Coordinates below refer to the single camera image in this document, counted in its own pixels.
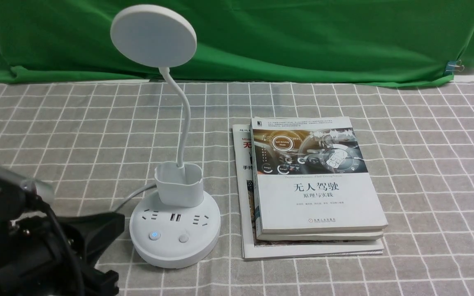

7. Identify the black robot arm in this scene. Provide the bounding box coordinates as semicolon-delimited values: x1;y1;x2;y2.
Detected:
0;166;125;296

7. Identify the white desk lamp with sockets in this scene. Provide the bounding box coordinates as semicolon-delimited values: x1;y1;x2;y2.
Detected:
110;4;221;268

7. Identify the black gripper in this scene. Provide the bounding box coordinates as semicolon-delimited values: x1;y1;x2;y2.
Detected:
0;212;125;296

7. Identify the green backdrop cloth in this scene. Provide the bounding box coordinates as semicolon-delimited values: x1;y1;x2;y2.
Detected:
0;0;474;87

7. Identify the white lamp power cable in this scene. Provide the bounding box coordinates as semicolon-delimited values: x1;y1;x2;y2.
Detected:
114;183;158;213

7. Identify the white self-driving textbook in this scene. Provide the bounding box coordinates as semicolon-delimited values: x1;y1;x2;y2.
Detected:
250;117;388;234

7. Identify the magazine at stack bottom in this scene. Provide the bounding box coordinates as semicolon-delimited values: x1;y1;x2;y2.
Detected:
232;124;384;260

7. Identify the blue binder clip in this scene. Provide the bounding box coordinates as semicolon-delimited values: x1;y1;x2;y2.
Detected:
444;60;465;76

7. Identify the grey checkered tablecloth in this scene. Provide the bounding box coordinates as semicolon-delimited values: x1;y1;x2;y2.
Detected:
0;83;474;296

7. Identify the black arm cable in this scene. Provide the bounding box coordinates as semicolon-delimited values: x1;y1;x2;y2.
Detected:
44;201;86;296

